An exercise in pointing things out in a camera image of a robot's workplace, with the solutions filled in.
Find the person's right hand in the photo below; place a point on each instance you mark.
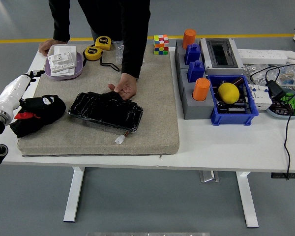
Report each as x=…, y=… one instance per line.
x=45, y=45

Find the person's left hand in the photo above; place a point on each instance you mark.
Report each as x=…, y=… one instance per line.
x=127, y=84

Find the glossy black panel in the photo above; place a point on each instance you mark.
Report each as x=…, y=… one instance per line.
x=105, y=113

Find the person's left forearm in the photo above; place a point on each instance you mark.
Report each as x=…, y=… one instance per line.
x=134, y=56

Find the person's right forearm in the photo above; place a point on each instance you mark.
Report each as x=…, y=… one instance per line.
x=61, y=32

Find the clear plastic bag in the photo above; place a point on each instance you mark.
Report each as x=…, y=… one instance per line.
x=118, y=52

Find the grey-brown mat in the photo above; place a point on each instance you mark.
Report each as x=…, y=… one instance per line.
x=150, y=110

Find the purple plastic tray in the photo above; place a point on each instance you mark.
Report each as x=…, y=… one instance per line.
x=64, y=77

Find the colourful puzzle cube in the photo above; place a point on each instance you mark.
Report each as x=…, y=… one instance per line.
x=161, y=45

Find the grey holder block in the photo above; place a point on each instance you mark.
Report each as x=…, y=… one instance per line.
x=196, y=110
x=179, y=56

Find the blue plastic block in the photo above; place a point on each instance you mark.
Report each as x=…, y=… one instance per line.
x=196, y=72
x=192, y=54

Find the person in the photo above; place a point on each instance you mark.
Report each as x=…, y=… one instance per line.
x=113, y=14

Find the orange cylinder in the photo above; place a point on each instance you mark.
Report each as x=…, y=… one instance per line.
x=188, y=38
x=200, y=89

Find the small glass light bulb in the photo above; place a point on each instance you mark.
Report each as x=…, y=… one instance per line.
x=220, y=104

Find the yellow lemon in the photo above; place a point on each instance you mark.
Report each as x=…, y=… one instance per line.
x=228, y=93

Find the blue plastic bin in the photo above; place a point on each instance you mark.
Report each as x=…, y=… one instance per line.
x=231, y=119

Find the brown cylindrical capacitor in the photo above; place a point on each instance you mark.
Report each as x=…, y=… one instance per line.
x=237, y=81

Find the black electronic module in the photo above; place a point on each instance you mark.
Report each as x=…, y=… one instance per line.
x=236, y=110

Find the grey electrical distribution box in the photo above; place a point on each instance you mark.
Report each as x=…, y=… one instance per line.
x=237, y=56

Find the white table leg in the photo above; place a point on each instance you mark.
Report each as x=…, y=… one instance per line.
x=72, y=196
x=248, y=201

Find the clear bag of washers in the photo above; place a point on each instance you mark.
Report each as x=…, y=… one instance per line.
x=252, y=70

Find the white circuit breaker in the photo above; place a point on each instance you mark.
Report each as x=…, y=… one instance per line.
x=260, y=98

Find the white power strip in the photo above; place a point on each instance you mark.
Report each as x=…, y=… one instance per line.
x=260, y=56

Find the dark capacitor pack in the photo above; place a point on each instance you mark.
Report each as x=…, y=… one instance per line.
x=280, y=108

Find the clear bag of blue parts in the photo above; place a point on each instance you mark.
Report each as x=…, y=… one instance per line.
x=288, y=76

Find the green terminal blocks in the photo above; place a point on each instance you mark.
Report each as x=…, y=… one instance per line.
x=288, y=97

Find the black table height controller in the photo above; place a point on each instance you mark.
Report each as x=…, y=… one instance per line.
x=277, y=175

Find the white switch plate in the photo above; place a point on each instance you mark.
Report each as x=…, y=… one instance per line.
x=78, y=61
x=64, y=49

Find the white wall socket module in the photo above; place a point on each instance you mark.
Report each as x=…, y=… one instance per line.
x=61, y=61

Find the silver metal bracket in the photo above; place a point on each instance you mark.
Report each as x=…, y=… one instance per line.
x=209, y=176

